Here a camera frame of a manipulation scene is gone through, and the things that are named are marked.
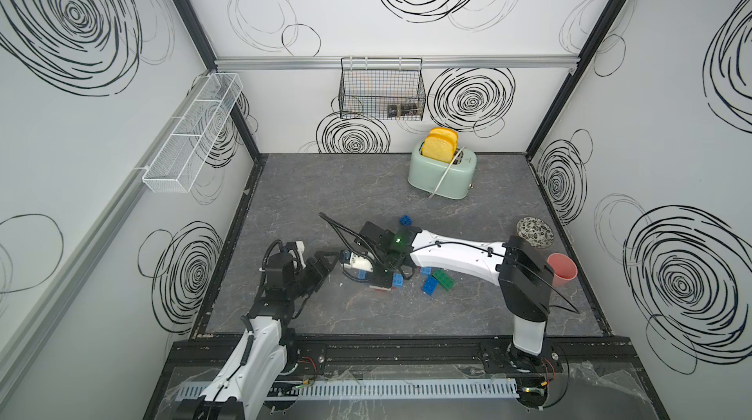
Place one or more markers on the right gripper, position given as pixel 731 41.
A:
pixel 381 282

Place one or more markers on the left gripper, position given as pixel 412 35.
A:
pixel 318 275

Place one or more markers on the light blue long brick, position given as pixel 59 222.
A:
pixel 398 281

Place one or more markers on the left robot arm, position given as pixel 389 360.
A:
pixel 267 347

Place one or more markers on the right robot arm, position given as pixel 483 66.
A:
pixel 514 266

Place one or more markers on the blue square brick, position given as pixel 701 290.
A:
pixel 430 286

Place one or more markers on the green flat brick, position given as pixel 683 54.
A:
pixel 443 279

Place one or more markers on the mint green toaster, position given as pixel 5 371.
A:
pixel 442 179

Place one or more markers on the yellow toast slice front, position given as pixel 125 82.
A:
pixel 438 148

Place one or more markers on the yellow toast slice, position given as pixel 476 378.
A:
pixel 447 134
pixel 438 148

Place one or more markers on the yellow toast slice back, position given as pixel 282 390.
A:
pixel 447 134

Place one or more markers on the dark object in basket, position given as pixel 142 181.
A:
pixel 403 110

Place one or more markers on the speckled plate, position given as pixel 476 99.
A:
pixel 536 232

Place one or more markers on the pink cup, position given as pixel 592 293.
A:
pixel 564 268

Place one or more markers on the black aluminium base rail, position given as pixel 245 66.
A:
pixel 325 351

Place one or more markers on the black wire basket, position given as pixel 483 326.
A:
pixel 369 85

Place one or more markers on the white wire shelf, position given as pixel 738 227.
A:
pixel 181 158

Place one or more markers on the white cable duct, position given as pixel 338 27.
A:
pixel 427 389

